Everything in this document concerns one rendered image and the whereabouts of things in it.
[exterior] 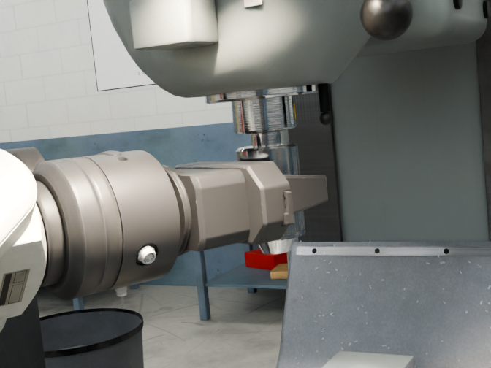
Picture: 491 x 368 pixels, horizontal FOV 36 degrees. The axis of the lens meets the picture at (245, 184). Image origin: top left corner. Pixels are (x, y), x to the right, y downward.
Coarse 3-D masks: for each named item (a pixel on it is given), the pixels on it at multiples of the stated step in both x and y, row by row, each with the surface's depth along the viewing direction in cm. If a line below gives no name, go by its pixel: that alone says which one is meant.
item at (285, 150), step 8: (288, 144) 56; (296, 144) 57; (240, 152) 56; (248, 152) 56; (256, 152) 55; (264, 152) 55; (272, 152) 55; (280, 152) 55; (288, 152) 56; (296, 152) 56; (240, 160) 56; (248, 160) 56; (256, 160) 55; (264, 160) 55; (272, 160) 55
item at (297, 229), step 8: (280, 160) 55; (288, 160) 56; (296, 160) 56; (280, 168) 55; (288, 168) 56; (296, 168) 56; (296, 216) 56; (296, 224) 56; (304, 224) 57; (288, 232) 56; (296, 232) 56; (304, 232) 57
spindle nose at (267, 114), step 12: (288, 96) 56; (240, 108) 55; (252, 108) 55; (264, 108) 55; (276, 108) 55; (288, 108) 56; (240, 120) 56; (252, 120) 55; (264, 120) 55; (276, 120) 55; (288, 120) 56; (240, 132) 56
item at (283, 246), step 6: (282, 240) 57; (288, 240) 57; (264, 246) 57; (270, 246) 57; (276, 246) 57; (282, 246) 57; (288, 246) 57; (264, 252) 57; (270, 252) 57; (276, 252) 57; (282, 252) 57
